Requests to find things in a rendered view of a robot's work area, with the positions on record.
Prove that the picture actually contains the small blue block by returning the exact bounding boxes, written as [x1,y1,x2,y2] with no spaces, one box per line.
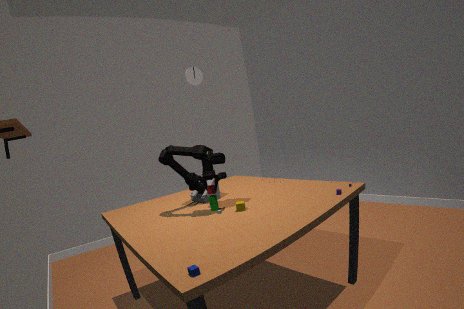
[187,265,201,277]

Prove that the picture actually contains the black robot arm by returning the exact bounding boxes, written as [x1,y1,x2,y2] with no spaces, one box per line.
[159,145,226,194]

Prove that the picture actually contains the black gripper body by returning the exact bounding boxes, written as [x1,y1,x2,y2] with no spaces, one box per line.
[193,164,227,182]

